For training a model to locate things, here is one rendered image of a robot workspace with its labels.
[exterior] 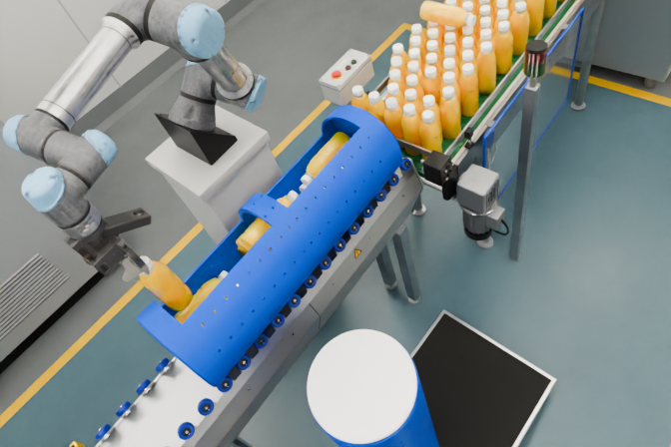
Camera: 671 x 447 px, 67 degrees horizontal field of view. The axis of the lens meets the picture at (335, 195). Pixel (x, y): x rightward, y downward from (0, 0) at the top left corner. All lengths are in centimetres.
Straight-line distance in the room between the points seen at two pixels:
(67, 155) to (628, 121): 285
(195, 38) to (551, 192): 213
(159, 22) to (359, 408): 102
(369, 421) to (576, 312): 146
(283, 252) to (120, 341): 178
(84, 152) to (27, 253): 190
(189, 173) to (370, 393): 92
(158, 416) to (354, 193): 85
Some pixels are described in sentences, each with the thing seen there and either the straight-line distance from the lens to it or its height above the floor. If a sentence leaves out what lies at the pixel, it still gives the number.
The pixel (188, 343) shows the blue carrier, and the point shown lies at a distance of 135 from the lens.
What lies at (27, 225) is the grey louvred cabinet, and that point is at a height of 63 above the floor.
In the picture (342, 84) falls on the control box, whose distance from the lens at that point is 191.
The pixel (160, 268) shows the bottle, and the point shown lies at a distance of 133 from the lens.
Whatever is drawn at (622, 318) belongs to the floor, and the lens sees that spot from 259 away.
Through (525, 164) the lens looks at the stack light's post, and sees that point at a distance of 205.
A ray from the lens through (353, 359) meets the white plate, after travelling 137.
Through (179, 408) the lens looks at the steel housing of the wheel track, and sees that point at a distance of 162.
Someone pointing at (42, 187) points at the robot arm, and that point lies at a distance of 107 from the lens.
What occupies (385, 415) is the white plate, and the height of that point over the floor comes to 104.
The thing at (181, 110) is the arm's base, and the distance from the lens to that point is 169.
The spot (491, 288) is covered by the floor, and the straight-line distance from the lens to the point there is 257.
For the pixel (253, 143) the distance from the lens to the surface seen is 174.
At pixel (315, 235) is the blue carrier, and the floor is 115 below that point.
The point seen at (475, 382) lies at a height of 15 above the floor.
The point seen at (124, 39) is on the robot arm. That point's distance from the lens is 130.
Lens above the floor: 230
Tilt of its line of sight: 51 degrees down
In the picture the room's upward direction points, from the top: 20 degrees counter-clockwise
